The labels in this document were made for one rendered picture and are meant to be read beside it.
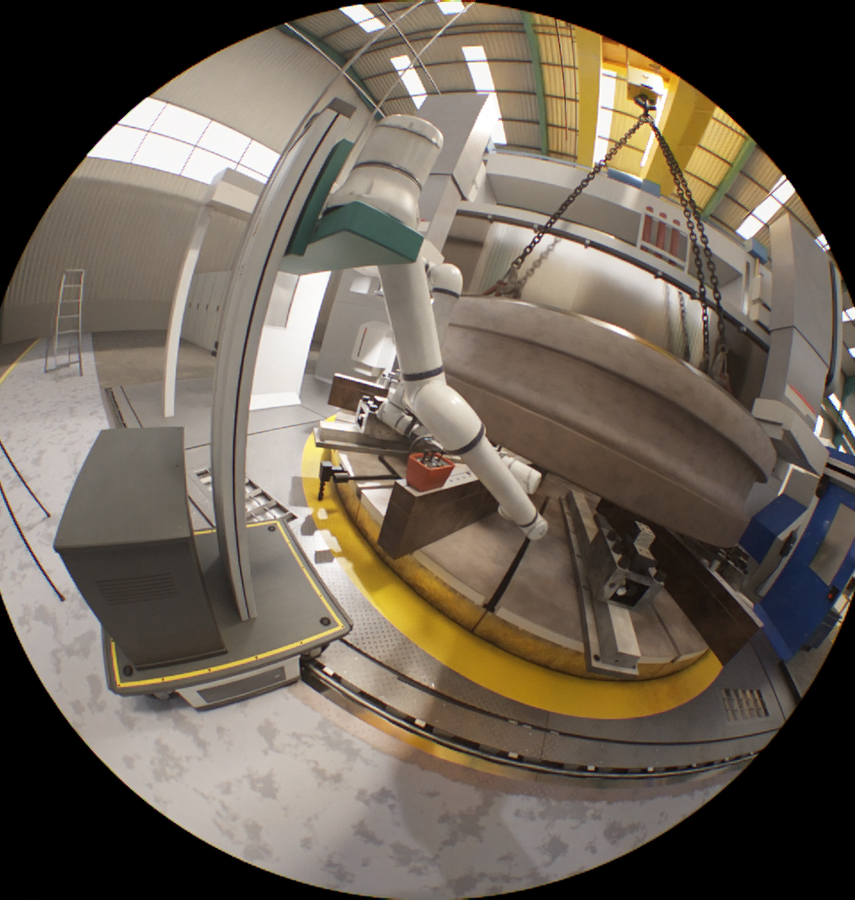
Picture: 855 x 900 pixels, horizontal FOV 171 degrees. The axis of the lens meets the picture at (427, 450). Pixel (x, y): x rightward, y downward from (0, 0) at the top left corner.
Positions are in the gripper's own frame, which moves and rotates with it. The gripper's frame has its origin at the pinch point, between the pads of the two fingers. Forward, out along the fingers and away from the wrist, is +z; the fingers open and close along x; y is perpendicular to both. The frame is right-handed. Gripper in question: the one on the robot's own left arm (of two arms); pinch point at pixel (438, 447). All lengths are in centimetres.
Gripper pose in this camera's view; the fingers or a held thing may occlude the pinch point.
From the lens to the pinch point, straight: 131.2
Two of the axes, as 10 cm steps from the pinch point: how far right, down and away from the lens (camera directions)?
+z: 8.2, 5.6, -1.6
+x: -3.7, 2.9, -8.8
